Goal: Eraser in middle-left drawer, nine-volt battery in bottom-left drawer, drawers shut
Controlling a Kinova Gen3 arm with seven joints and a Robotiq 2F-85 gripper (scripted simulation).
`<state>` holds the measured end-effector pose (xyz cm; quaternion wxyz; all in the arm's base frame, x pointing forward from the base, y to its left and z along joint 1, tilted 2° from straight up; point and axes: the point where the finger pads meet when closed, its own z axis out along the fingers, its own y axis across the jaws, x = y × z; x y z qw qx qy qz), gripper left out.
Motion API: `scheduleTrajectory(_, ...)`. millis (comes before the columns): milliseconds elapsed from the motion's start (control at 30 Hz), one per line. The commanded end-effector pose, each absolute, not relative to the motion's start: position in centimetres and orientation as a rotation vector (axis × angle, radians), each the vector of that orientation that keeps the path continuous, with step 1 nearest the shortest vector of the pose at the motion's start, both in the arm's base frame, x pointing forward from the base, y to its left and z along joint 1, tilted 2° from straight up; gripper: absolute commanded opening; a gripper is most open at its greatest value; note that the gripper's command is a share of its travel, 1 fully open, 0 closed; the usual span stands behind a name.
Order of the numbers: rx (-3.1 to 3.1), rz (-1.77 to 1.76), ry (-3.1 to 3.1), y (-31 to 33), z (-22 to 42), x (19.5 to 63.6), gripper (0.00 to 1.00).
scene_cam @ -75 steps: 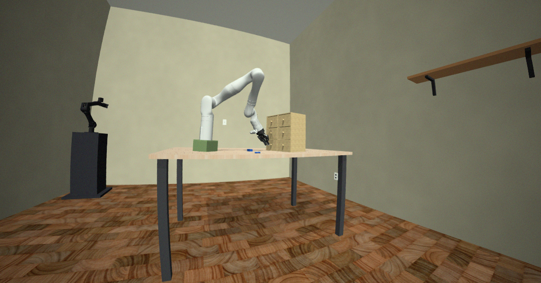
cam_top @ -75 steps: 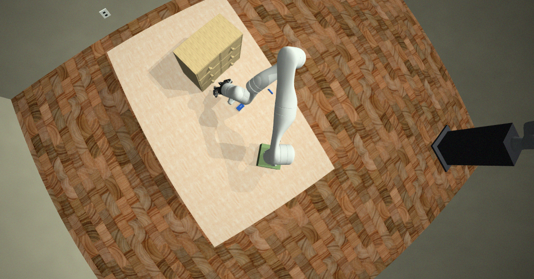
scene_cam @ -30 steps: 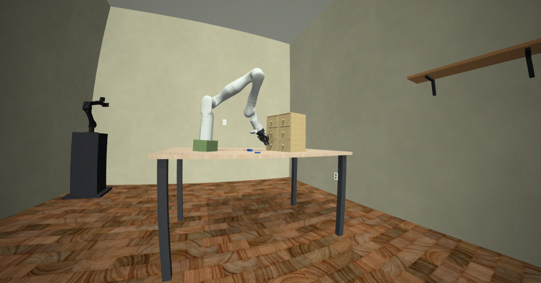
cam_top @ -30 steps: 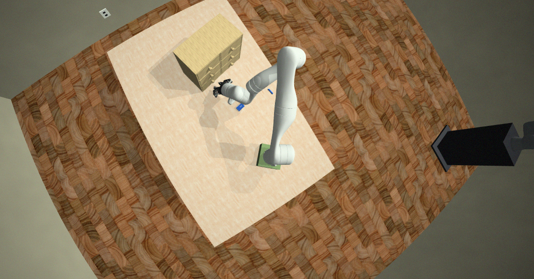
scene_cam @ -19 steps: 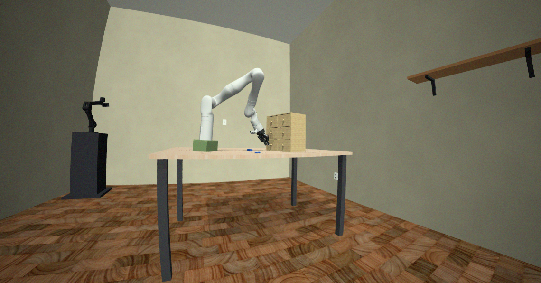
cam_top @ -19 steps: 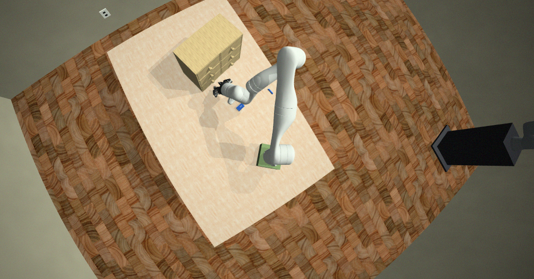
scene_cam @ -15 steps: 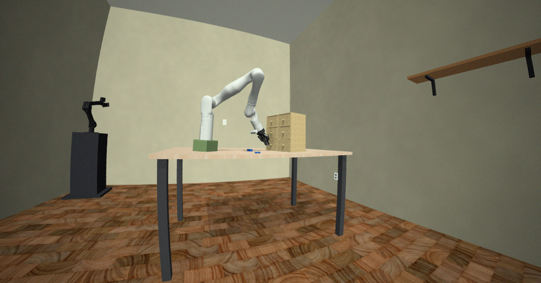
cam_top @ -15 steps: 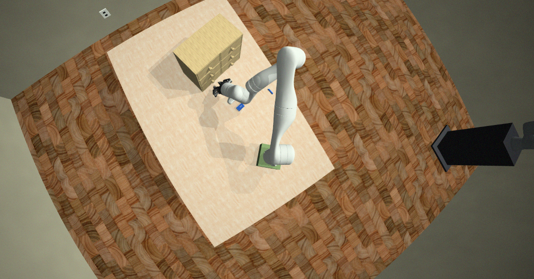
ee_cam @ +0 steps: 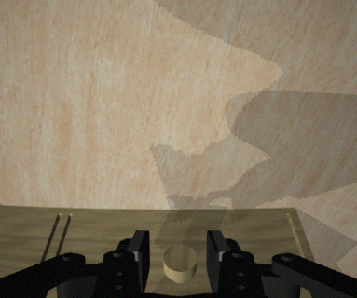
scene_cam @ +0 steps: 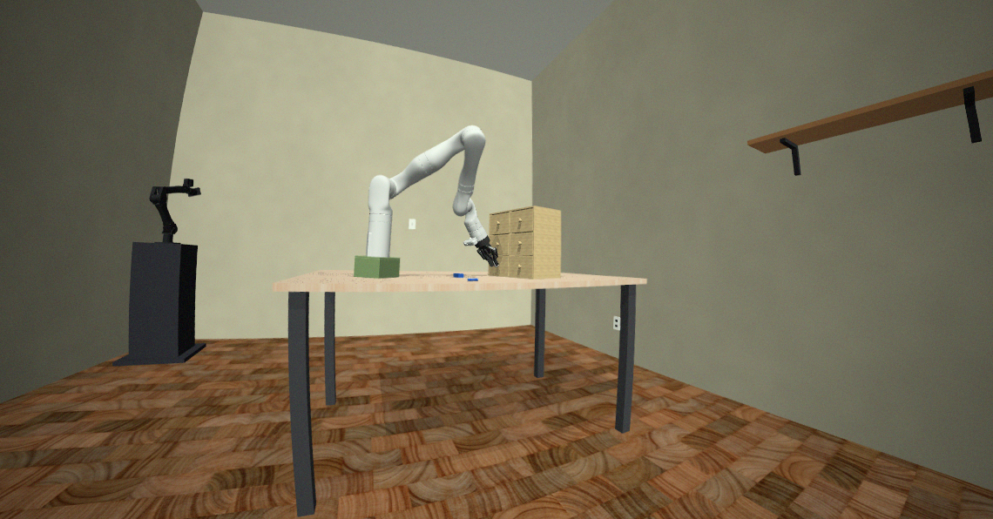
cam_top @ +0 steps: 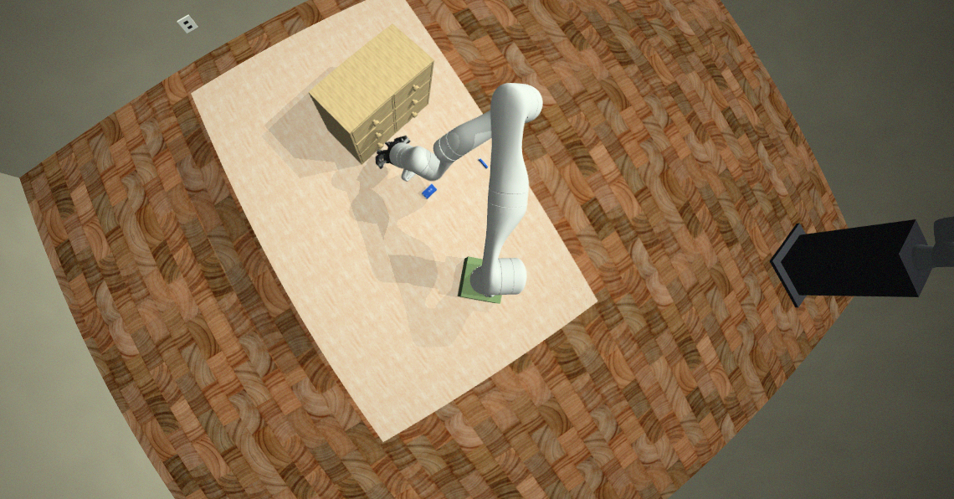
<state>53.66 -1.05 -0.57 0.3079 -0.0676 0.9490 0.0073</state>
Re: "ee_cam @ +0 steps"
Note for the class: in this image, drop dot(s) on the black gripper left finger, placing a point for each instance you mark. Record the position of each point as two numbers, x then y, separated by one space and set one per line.
76 279

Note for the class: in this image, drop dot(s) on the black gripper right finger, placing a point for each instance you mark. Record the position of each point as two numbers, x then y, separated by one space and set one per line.
237 276

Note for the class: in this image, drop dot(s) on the light wooden chest of drawers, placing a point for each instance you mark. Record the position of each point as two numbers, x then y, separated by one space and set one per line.
66 215

